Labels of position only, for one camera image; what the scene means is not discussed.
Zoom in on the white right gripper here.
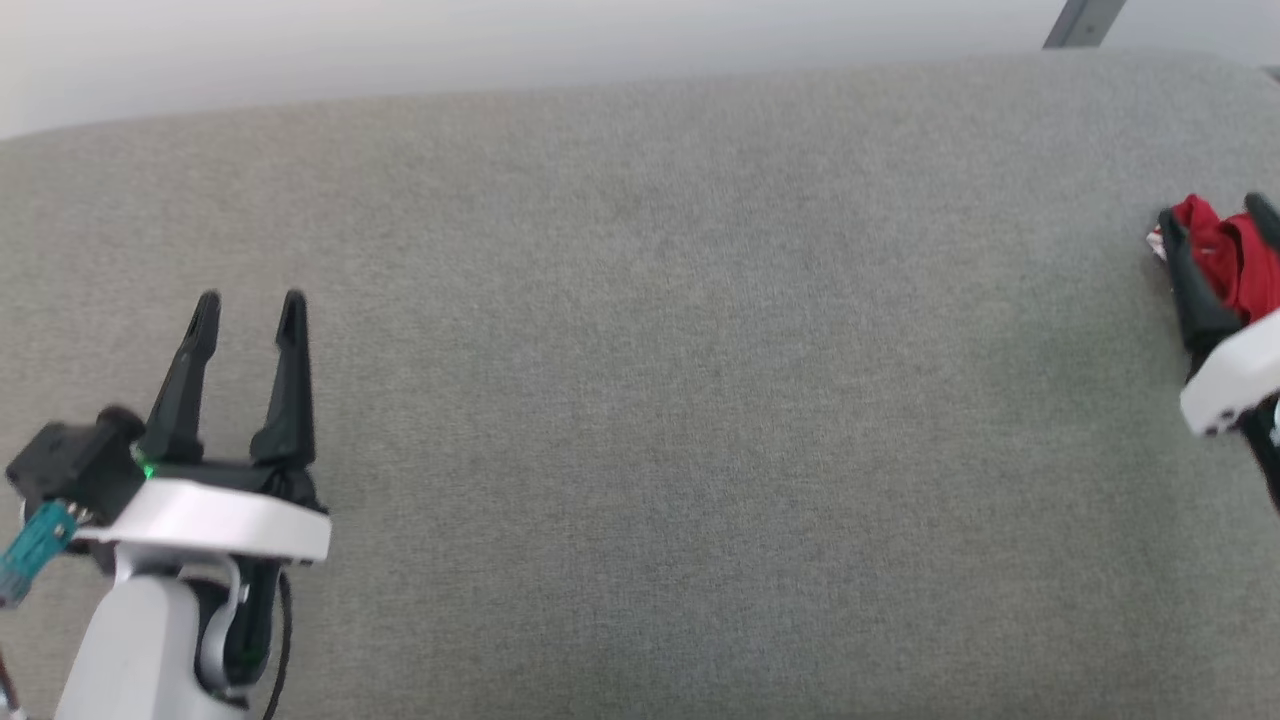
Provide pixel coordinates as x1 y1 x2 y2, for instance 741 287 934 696
1158 192 1280 436

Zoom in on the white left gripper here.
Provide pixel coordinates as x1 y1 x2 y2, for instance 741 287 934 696
75 290 333 566

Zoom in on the red and white garment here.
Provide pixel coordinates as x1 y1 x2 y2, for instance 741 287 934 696
1145 195 1280 326

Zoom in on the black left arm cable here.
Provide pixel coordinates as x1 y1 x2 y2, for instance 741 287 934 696
262 570 294 720

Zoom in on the teal cable connector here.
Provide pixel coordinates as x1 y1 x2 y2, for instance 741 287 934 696
0 500 79 609

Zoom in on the grey metal post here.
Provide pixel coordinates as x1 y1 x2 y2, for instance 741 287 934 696
1042 0 1111 49

